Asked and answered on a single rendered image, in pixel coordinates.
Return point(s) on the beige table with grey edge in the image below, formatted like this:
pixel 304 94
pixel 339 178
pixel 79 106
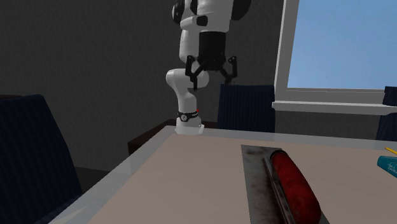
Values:
pixel 186 186

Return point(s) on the white framed window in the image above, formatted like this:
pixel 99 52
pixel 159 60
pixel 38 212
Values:
pixel 341 46

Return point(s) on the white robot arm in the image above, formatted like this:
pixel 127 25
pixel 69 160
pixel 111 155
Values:
pixel 186 99

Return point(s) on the dark blue chair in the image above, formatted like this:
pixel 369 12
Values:
pixel 387 121
pixel 246 108
pixel 31 155

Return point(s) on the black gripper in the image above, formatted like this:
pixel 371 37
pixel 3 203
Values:
pixel 212 46

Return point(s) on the teal marker pen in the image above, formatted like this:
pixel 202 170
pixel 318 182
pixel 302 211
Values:
pixel 389 166

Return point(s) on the yellow pencil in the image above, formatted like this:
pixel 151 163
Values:
pixel 391 150

